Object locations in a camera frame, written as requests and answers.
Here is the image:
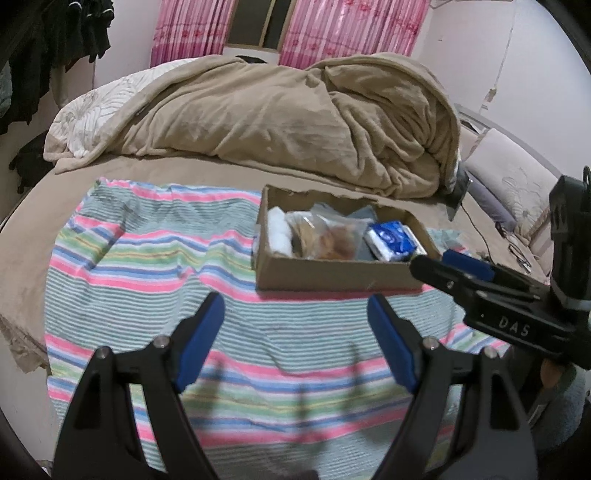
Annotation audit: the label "white wall cable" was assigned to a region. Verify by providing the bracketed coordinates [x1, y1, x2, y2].
[482, 14, 516, 112]

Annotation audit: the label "black eyeglasses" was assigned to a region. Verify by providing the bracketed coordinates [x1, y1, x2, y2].
[508, 242, 533, 269]

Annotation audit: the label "blue tissue pack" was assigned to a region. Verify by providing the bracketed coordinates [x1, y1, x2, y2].
[365, 220, 428, 263]

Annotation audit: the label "grey pillow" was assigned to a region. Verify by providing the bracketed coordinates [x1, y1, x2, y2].
[466, 182, 518, 232]

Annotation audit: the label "dark cloth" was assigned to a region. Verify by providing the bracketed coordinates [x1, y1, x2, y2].
[9, 136, 57, 195]

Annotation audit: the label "white floral pillow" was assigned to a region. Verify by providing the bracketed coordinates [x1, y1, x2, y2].
[462, 128, 561, 250]

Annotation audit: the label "brown cardboard box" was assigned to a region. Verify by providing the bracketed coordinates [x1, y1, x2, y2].
[252, 185, 442, 293]

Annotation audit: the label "clear snack bag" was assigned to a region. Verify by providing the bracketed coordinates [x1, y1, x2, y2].
[286, 203, 370, 262]

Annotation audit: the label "grey headboard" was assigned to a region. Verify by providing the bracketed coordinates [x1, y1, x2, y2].
[455, 104, 591, 186]

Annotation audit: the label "beige fleece blanket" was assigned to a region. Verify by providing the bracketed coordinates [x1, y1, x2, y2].
[55, 52, 462, 199]

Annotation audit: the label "person's right forearm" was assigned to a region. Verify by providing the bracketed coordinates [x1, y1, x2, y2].
[526, 360, 591, 462]

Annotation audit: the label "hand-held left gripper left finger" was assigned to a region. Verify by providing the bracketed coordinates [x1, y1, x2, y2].
[53, 292, 227, 480]

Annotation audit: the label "upright tablet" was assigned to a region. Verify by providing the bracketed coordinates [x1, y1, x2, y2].
[447, 168, 472, 220]

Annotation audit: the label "hanging black clothes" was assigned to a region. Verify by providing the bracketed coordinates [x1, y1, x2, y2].
[0, 0, 114, 136]

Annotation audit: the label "striped pastel towel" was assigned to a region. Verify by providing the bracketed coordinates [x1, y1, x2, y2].
[44, 178, 513, 480]

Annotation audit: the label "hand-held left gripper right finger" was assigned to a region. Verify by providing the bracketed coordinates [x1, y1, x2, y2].
[367, 294, 539, 480]

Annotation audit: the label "window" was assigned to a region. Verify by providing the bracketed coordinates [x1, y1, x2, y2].
[224, 0, 297, 52]

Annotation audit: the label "black charger cable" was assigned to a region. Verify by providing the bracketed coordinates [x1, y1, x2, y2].
[466, 212, 532, 274]

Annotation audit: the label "beige bed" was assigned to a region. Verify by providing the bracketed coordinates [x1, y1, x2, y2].
[0, 152, 550, 376]

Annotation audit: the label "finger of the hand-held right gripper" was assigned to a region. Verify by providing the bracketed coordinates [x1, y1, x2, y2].
[410, 254, 498, 306]
[442, 249, 551, 292]

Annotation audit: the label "pink curtain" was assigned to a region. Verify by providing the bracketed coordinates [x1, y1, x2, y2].
[150, 0, 236, 68]
[279, 0, 431, 68]

